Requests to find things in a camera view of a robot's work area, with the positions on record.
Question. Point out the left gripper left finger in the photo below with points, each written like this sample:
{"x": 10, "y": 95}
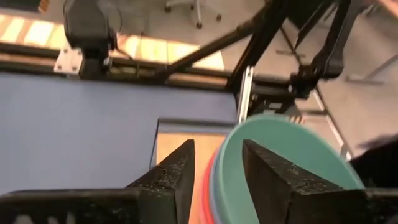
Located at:
{"x": 140, "y": 202}

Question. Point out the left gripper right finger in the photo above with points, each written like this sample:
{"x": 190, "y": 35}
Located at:
{"x": 295, "y": 199}

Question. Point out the teal large bowl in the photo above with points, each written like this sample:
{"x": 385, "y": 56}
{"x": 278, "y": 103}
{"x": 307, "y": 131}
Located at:
{"x": 280, "y": 137}

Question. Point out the red large bowl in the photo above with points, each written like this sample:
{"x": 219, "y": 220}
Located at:
{"x": 205, "y": 199}

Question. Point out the blue large bowl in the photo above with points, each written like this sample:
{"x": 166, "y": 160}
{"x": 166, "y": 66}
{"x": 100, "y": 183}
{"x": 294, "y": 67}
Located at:
{"x": 214, "y": 193}

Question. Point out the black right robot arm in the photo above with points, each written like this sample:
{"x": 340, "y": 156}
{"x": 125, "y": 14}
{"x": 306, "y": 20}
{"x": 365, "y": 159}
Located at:
{"x": 88, "y": 28}

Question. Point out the silver aluminium bar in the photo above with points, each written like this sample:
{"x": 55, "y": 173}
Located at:
{"x": 245, "y": 93}

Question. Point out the white office chair base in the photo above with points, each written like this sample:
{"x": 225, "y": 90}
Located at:
{"x": 199, "y": 12}

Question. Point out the black table border frame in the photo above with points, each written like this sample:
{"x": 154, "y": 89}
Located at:
{"x": 130, "y": 73}

